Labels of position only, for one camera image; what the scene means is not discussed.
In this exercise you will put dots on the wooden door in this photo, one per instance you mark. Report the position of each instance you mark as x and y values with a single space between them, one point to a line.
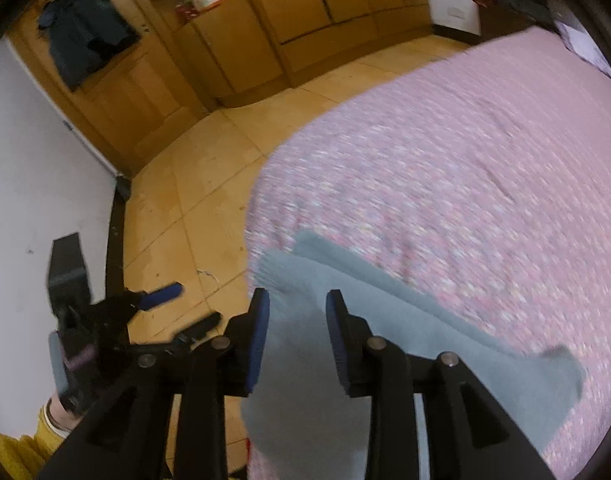
135 100

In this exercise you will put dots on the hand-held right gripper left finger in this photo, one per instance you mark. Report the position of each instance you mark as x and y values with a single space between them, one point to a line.
258 340

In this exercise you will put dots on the white wall socket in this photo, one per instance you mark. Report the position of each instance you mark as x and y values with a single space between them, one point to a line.
457 12

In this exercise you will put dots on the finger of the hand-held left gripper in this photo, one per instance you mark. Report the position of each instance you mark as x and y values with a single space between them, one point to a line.
158 297
200 327

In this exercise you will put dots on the person's left forearm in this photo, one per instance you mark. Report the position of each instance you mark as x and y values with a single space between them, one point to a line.
15 455

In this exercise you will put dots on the wooden wardrobe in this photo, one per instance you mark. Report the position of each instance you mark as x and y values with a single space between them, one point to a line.
345 0

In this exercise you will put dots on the black upright bar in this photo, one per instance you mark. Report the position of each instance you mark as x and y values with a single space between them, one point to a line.
116 240

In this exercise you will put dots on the dark clothing pile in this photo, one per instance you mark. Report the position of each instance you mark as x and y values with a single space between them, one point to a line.
523 0

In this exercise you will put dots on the dark wooden nightstand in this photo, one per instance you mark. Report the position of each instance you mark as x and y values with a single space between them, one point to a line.
500 25

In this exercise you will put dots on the bed with pink floral sheet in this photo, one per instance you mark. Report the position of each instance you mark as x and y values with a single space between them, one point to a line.
435 160

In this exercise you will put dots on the dark hanging jacket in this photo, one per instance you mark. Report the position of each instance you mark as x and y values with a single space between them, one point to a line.
80 35

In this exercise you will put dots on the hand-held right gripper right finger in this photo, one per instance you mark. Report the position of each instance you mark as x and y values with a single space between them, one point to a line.
338 340

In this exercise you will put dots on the grey pants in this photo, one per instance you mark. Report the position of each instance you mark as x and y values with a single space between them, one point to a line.
305 410

